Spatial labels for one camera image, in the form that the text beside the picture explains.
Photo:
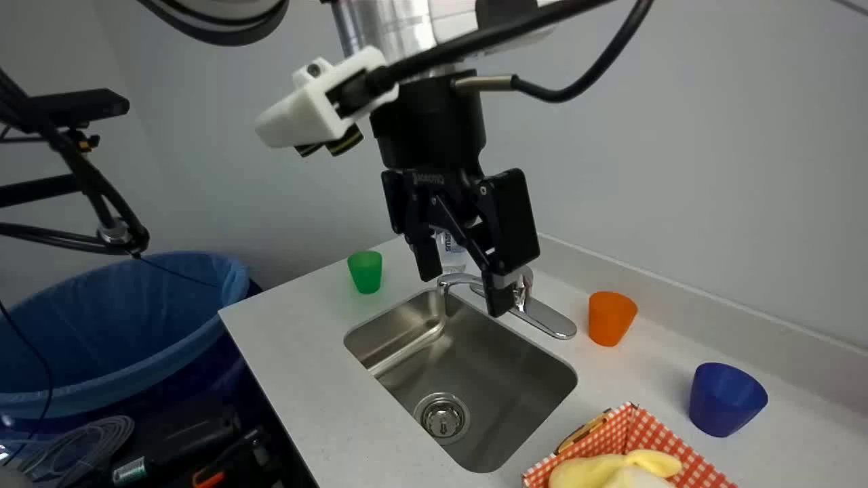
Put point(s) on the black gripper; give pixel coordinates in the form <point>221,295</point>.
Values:
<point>430,126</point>

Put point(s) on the chrome sink tap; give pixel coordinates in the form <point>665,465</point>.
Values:
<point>546,318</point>

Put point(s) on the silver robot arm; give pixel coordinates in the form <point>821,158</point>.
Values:
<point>398,29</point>

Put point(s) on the green plastic cup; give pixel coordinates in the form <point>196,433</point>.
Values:
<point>364,273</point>

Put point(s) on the stainless steel sink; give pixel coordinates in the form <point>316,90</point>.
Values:
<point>490,370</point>

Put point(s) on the orange plastic cup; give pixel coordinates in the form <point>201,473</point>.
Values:
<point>611,318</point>

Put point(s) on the metal drain strainer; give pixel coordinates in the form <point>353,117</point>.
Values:
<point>444,415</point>

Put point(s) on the yellow plush banana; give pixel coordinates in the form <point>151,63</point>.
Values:
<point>607,473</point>

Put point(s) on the blue plastic cup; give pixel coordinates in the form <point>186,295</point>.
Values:
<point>722,396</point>

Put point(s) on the black tool pile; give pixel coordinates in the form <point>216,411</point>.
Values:
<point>219,450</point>

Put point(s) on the blue lined trash bin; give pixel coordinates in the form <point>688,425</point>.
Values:
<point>109,326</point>

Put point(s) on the black tripod stand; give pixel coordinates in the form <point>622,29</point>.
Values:
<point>90,179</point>

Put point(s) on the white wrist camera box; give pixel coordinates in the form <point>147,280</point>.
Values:
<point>299,110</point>

